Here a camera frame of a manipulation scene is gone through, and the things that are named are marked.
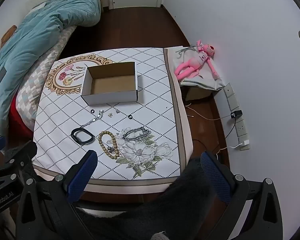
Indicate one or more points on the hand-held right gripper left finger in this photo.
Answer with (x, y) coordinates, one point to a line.
(83, 175)

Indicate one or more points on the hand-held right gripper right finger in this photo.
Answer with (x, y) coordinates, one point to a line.
(215, 177)

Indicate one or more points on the black bangle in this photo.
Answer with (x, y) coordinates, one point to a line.
(78, 129)

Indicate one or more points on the white cardboard box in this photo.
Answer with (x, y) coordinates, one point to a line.
(107, 85)

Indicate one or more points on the red cloth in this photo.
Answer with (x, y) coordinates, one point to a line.
(17, 115)

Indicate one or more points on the white charger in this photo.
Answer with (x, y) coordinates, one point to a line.
(245, 143)

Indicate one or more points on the dark fuzzy garment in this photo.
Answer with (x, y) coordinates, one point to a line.
(165, 205)

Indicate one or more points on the checkered bed sheet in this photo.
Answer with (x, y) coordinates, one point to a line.
(32, 90)

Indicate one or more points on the black charger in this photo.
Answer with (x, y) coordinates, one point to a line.
(236, 114)

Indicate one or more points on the grey fuzzy cloth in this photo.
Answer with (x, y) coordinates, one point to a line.
(160, 236)

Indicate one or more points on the brown cardboard box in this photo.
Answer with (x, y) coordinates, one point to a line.
(197, 93)

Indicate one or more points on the grey cloth bag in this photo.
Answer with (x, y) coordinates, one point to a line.
(205, 82)

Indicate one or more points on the printed floral tablecloth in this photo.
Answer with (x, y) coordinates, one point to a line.
(152, 92)

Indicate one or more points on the brown cushion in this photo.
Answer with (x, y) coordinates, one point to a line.
(8, 36)

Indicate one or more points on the pink plush toy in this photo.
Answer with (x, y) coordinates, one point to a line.
(190, 66)

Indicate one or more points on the teal duvet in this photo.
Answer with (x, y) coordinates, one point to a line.
(35, 35)

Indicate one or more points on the white wall socket panel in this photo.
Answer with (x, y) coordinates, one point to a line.
(242, 130)

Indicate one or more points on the grey wall socket panel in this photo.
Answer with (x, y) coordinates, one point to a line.
(232, 97)

